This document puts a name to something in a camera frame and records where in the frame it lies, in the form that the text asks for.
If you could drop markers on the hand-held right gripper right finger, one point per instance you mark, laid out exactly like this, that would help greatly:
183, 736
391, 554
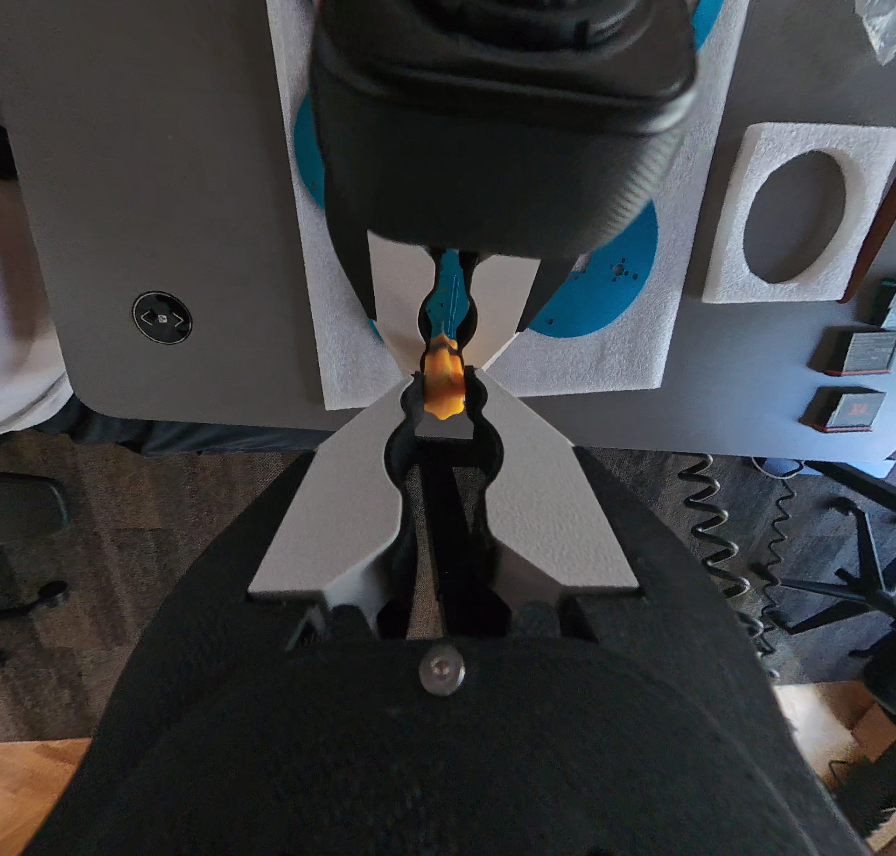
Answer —
553, 513

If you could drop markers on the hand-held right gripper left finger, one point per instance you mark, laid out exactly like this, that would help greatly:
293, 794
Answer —
336, 513

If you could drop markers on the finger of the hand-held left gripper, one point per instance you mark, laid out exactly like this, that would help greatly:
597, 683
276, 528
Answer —
395, 289
500, 296

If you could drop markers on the small blue round plate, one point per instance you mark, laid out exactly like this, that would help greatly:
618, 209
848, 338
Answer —
439, 303

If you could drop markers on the round desk control panel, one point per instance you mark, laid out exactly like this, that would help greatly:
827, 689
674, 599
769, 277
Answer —
162, 318

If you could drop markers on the teal disc with rectangular hole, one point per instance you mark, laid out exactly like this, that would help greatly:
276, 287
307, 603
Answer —
602, 303

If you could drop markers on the white foam sheet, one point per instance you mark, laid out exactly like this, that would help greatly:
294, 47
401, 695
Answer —
595, 362

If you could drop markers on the black office chair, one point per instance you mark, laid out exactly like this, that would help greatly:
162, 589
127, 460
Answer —
31, 506
864, 576

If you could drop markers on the black box with red mark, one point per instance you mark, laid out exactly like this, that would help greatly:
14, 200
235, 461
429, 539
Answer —
850, 409

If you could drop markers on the black box with grey label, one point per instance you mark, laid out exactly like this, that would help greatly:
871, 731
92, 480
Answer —
868, 352

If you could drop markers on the wood edged grey table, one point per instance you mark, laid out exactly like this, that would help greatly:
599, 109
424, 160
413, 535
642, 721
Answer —
868, 250

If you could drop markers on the dark teal box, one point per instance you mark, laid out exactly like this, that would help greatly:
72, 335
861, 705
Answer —
883, 306

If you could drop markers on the clear plastic bag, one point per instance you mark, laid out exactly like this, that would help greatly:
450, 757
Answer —
878, 9

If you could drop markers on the white foam frame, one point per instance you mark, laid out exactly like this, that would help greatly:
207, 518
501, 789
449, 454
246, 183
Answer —
728, 240

